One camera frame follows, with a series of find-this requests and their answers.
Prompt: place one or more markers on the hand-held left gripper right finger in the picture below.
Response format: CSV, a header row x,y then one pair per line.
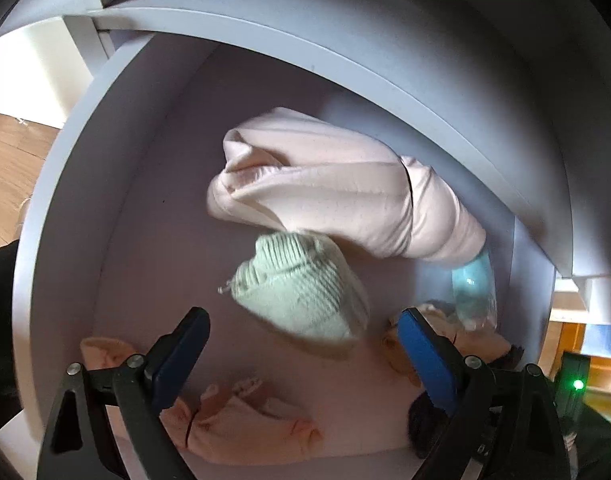
x,y
428,355

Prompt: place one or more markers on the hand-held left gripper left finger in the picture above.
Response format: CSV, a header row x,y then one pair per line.
x,y
178,360

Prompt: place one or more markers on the teal plastic packet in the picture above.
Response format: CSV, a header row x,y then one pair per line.
x,y
473,280

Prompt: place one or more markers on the cream cloth bundle pink trim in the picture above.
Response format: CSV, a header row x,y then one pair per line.
x,y
245,425

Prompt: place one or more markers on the green knitted cloth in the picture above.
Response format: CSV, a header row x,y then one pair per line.
x,y
295,285

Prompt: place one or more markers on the white cabinet shelf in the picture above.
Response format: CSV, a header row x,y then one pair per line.
x,y
160,185

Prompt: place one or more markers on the peach cloth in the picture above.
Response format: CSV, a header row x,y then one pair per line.
x,y
485,345

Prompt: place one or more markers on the black fuzzy cloth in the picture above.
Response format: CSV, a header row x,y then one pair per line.
x,y
428,425

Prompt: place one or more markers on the blue checkered bedsheet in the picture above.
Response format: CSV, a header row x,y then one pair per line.
x,y
603,340

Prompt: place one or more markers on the person's black trousers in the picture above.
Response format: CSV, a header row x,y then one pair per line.
x,y
0,335

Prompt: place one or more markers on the pale pink cloth roll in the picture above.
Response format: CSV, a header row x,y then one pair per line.
x,y
345,185

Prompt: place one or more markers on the beige shoe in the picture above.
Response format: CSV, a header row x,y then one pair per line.
x,y
24,212

